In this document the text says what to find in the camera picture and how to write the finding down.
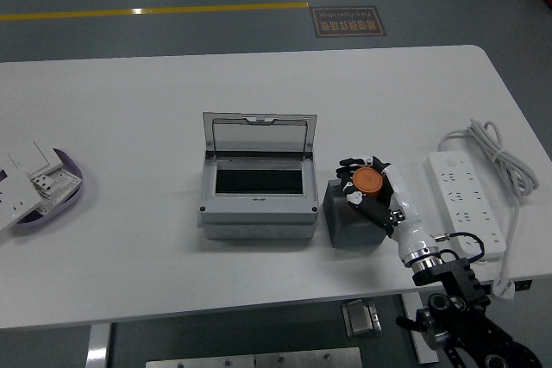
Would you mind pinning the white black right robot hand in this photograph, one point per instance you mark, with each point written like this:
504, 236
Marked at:
405, 204

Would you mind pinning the orange cylinder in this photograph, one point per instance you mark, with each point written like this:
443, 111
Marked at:
368, 180

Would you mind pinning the grey box with clear lid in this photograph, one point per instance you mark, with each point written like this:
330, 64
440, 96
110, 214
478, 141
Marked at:
256, 208

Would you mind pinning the grey cube with round hole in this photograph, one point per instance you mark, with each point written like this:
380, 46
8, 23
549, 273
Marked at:
349, 228

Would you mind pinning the metal floor box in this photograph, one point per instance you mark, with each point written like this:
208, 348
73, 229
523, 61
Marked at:
361, 318

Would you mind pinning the white power strip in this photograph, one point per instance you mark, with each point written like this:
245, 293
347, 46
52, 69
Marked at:
466, 200

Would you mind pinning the white power plug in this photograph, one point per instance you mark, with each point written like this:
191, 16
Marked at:
503, 289

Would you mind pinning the white table leg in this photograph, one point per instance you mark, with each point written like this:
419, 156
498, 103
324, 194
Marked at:
98, 346
424, 346

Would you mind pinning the black table controller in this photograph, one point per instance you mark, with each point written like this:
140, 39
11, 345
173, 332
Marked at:
524, 285

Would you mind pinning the yellow floor tape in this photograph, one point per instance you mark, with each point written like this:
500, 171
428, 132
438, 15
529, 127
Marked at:
172, 10

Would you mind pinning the purple tray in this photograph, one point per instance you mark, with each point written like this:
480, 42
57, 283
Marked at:
71, 200

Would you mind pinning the white perforated panel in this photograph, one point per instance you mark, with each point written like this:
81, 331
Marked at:
64, 182

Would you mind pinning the small white socket module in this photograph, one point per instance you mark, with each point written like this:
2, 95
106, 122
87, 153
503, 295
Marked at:
43, 182

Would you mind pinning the large white socket panel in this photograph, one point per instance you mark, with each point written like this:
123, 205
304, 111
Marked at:
15, 195

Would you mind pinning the metal base plate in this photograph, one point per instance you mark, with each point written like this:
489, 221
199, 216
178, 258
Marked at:
254, 359

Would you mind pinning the white switch panel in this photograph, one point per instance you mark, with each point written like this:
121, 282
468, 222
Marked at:
32, 154

